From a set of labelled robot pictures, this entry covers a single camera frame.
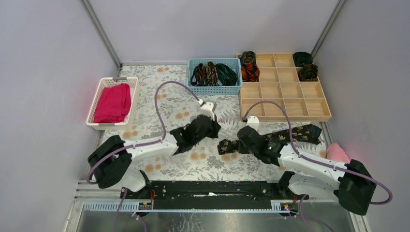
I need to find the rolled dark striped tie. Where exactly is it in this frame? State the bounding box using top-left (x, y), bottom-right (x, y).
top-left (239, 51), bottom-right (257, 65)

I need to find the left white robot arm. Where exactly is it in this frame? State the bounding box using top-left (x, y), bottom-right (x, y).
top-left (88, 115), bottom-right (221, 199)

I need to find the wooden compartment tray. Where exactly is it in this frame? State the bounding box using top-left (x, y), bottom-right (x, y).
top-left (239, 54), bottom-right (332, 122)

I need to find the brown patterned tie in basket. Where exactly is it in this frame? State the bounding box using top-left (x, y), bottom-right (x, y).
top-left (205, 61), bottom-right (219, 87)

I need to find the rolled olive patterned tie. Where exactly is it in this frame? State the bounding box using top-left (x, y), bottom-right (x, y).
top-left (298, 63), bottom-right (318, 82)

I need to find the rolled orange black tie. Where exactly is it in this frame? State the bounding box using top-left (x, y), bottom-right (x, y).
top-left (241, 63), bottom-right (260, 82)

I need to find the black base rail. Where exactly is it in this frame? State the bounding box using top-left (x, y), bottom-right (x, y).
top-left (120, 181), bottom-right (302, 210)

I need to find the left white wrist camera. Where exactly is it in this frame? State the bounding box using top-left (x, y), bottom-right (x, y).
top-left (198, 99), bottom-right (217, 121)

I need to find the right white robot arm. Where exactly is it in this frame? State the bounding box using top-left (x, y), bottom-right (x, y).
top-left (237, 126), bottom-right (376, 216)

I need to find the rolled dark green tie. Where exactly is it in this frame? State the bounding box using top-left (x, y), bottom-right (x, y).
top-left (293, 52), bottom-right (314, 67)

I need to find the brown striped tie in basket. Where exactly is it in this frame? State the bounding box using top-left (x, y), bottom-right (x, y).
top-left (190, 63), bottom-right (206, 87)

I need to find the dark floral necktie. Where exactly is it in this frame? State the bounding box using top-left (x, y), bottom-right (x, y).
top-left (217, 124), bottom-right (322, 155)

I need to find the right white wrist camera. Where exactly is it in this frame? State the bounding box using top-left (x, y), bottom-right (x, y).
top-left (243, 116), bottom-right (260, 131)

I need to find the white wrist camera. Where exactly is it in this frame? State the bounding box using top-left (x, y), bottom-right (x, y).
top-left (198, 99), bottom-right (217, 121)
top-left (243, 116), bottom-right (260, 131)

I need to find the grey slotted cable duct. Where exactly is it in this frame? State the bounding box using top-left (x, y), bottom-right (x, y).
top-left (83, 201), bottom-right (291, 214)

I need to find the blue plastic basket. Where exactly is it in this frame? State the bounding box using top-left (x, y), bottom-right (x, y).
top-left (186, 58), bottom-right (243, 95)

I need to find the dark green tie in basket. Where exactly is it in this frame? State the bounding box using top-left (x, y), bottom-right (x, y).
top-left (216, 63), bottom-right (237, 86)

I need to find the white plastic basket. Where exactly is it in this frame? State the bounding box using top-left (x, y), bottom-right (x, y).
top-left (86, 77), bottom-right (139, 130)

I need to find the red folded cloth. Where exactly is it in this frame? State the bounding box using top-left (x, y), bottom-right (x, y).
top-left (94, 84), bottom-right (132, 123)

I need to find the floral table mat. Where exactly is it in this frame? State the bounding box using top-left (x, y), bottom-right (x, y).
top-left (92, 65), bottom-right (336, 182)

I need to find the pink cloth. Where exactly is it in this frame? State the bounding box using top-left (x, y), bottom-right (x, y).
top-left (326, 143), bottom-right (351, 163)

